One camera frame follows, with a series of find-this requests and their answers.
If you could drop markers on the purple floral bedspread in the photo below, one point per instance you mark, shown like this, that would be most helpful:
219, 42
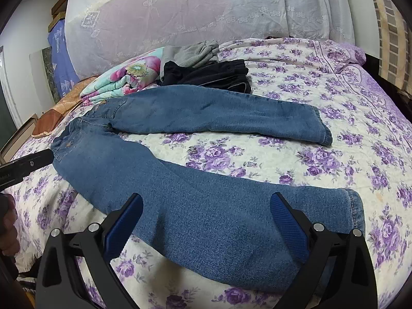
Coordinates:
370, 153

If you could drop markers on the orange brown pillow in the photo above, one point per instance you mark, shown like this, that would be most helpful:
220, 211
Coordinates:
54, 116

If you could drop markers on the blue denim jeans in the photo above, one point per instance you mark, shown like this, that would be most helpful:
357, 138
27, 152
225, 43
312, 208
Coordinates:
219, 226

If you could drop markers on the person's left hand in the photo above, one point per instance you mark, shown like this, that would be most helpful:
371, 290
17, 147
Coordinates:
9, 243

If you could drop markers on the wooden picture frame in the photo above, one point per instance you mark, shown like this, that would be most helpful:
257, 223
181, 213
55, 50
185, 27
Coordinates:
18, 139

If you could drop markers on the blue patterned cloth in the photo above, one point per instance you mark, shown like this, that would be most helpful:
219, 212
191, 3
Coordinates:
64, 74

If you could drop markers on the folded black pants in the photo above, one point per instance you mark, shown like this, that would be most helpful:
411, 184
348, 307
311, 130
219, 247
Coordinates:
230, 76

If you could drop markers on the striped curtain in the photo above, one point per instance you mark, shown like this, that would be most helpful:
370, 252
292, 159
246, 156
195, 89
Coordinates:
394, 46

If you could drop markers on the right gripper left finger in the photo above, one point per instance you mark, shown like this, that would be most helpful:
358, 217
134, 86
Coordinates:
59, 282

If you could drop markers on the folded teal floral blanket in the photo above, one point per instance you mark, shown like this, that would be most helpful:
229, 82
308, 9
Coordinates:
131, 76

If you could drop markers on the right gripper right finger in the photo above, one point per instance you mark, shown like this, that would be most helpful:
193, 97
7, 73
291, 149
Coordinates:
352, 282

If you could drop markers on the grey garment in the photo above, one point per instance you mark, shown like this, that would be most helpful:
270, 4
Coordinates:
194, 56

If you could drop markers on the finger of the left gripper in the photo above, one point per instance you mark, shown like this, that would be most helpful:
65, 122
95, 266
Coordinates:
14, 172

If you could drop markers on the large white lace-covered bedding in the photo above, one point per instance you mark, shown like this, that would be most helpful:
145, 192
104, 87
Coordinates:
103, 33

